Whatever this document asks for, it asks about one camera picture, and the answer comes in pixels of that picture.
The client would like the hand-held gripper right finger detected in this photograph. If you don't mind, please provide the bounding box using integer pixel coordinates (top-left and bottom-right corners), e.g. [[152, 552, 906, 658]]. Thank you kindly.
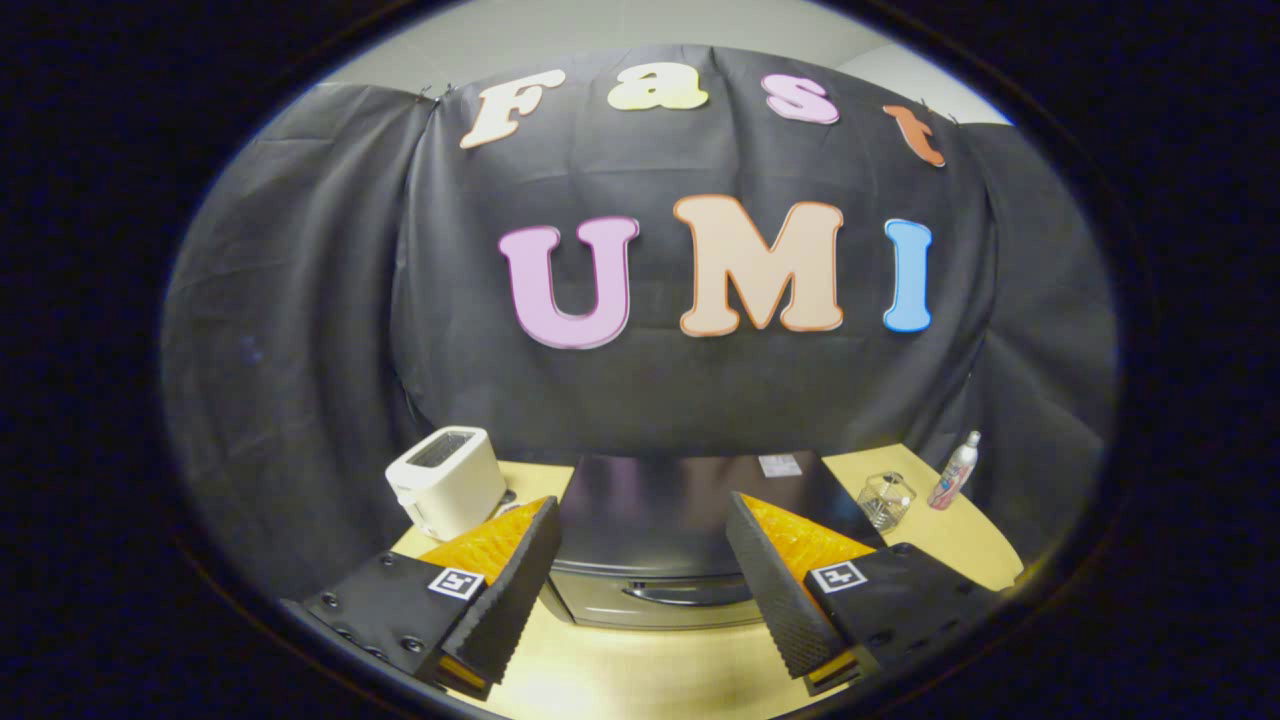
[[725, 491, 1004, 698]]

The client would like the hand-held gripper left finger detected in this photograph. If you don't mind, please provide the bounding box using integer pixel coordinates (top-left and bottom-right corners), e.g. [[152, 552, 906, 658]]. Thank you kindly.
[[281, 495, 563, 701]]

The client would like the black toaster oven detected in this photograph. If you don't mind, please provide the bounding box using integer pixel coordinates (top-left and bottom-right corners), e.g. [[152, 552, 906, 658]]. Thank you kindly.
[[538, 453, 887, 630]]

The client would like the white pop-up toaster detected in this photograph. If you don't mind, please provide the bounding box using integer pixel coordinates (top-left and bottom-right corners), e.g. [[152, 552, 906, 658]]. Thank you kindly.
[[385, 426, 508, 542]]

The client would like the clear glass jar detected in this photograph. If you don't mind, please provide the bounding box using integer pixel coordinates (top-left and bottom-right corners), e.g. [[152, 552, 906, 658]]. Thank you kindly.
[[857, 472, 917, 532]]

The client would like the white pink spray bottle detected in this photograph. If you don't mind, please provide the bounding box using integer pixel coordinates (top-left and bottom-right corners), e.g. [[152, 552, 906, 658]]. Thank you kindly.
[[927, 431, 982, 511]]

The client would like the black backdrop cloth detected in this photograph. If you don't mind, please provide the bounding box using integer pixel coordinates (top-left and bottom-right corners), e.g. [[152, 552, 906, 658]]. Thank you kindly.
[[160, 44, 1118, 601]]

